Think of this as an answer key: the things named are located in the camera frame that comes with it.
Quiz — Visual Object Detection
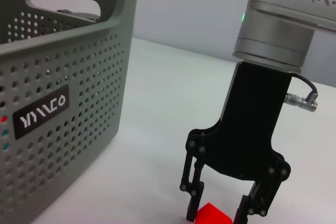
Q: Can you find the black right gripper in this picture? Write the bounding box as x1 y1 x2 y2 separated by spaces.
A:
185 61 293 224

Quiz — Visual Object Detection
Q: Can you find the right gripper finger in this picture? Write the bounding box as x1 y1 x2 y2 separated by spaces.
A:
179 151 206 222

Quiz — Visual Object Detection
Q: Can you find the red slope toy brick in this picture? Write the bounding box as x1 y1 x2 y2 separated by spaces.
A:
195 202 233 224

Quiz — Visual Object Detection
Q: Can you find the grey-green perforated storage bin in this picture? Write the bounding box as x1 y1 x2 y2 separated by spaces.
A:
0 0 147 221

